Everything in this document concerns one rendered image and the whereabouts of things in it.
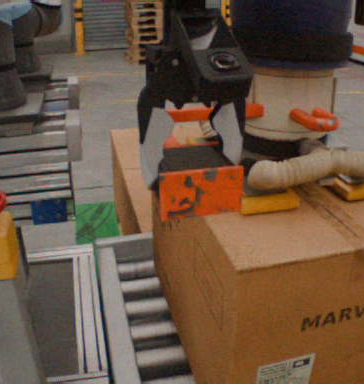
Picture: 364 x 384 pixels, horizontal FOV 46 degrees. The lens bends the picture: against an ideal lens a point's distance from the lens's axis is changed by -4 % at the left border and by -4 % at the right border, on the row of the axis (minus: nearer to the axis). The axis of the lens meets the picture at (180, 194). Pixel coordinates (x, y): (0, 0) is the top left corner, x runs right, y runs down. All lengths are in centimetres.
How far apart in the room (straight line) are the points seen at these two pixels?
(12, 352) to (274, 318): 39
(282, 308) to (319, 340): 11
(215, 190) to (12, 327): 37
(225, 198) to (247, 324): 24
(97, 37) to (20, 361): 1017
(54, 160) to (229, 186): 66
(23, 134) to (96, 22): 968
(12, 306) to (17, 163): 48
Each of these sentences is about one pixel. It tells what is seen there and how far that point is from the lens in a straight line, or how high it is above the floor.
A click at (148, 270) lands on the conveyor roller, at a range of 128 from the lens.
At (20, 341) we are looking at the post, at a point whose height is 82.
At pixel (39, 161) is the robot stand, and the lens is 105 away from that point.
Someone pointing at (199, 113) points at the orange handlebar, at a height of 108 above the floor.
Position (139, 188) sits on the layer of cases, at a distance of 175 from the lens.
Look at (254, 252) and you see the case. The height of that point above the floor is 95.
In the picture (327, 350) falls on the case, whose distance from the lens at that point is 76.
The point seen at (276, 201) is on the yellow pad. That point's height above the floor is 97.
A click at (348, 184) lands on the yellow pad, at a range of 78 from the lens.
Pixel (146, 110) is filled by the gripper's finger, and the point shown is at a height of 116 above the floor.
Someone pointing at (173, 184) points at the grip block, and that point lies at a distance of 43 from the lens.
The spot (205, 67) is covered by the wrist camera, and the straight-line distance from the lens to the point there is 36.
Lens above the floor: 127
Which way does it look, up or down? 26 degrees down
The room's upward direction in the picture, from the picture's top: straight up
